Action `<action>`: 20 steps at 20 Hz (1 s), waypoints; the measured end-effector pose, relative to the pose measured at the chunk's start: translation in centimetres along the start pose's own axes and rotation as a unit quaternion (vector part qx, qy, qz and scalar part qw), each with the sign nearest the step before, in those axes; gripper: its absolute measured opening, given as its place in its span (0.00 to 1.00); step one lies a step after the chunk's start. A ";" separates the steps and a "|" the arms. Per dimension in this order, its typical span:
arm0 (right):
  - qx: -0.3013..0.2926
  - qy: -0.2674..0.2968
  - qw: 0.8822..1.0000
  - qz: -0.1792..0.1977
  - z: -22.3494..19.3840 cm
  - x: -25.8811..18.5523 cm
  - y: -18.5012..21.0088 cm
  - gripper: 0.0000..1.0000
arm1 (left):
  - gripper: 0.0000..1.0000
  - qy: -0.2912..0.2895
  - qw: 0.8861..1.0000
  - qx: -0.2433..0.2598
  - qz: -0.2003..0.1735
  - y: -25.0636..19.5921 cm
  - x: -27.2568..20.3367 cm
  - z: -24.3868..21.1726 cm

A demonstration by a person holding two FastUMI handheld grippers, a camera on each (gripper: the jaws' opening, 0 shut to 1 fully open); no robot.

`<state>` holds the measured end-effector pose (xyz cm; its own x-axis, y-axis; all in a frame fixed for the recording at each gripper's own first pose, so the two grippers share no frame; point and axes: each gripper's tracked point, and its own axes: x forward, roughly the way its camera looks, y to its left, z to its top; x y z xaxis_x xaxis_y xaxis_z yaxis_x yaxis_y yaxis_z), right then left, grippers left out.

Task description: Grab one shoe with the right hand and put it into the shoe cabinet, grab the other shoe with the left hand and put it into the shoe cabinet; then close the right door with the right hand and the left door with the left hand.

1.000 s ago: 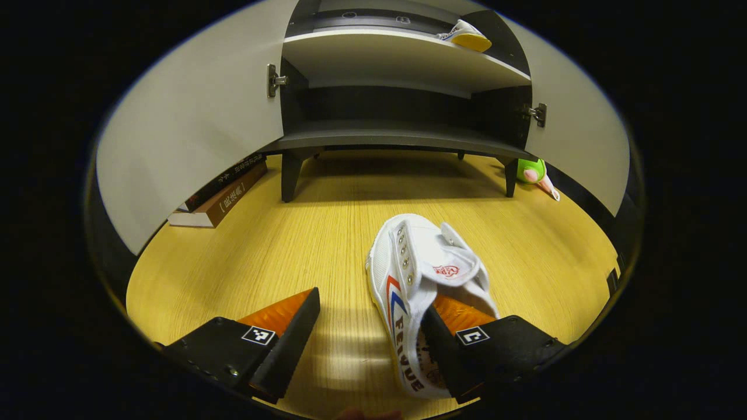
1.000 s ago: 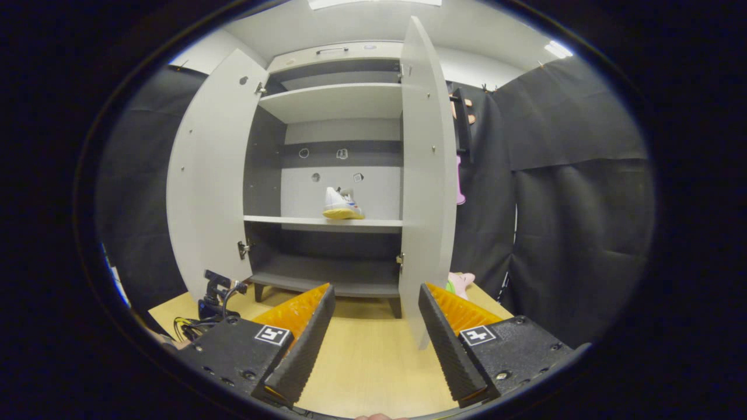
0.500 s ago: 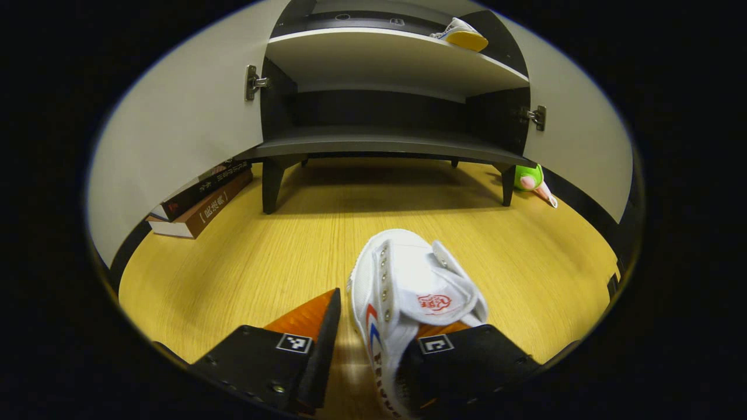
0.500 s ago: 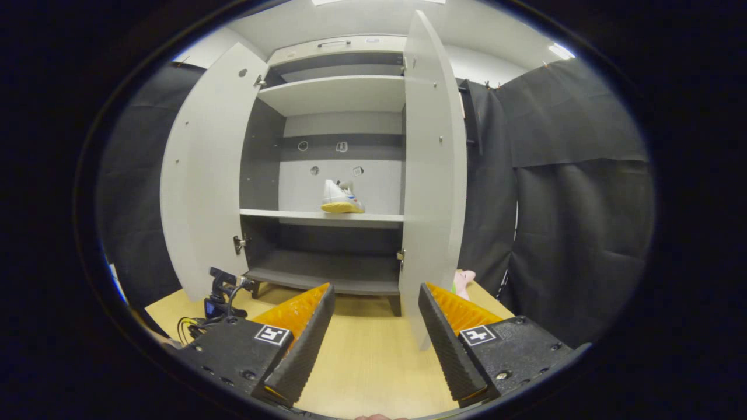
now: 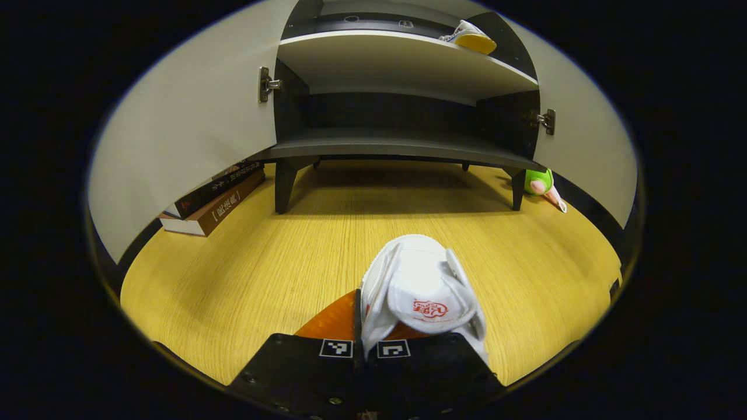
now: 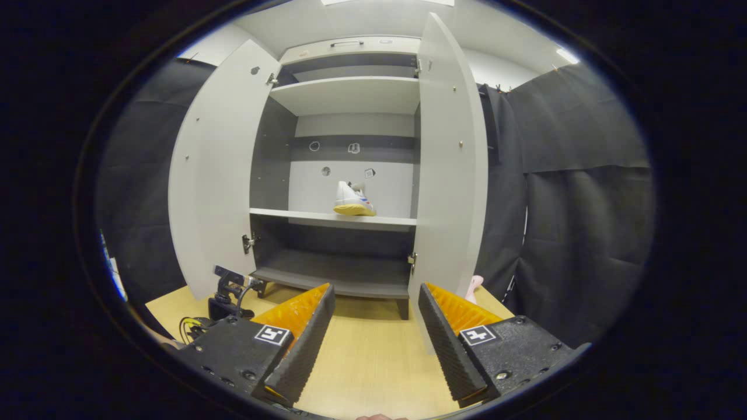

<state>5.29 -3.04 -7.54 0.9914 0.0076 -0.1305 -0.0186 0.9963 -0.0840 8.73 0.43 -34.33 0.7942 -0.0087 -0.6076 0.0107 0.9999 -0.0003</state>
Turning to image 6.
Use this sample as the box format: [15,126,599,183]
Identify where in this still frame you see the grey shoe cabinet door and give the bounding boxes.
[407,13,490,354]
[168,40,282,301]

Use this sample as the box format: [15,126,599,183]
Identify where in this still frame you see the white shoe yellow sole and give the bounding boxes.
[333,181,377,217]

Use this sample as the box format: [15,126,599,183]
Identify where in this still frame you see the black backdrop cloth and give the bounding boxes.
[96,58,654,351]

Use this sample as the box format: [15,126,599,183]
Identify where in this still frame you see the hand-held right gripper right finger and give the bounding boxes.
[417,283,590,409]

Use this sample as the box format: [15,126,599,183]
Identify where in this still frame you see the grey shoe cabinet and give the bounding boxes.
[250,36,421,320]

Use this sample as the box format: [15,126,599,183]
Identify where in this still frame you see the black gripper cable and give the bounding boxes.
[178,280,259,345]

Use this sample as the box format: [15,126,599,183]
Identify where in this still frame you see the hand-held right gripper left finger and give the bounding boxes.
[175,283,336,407]

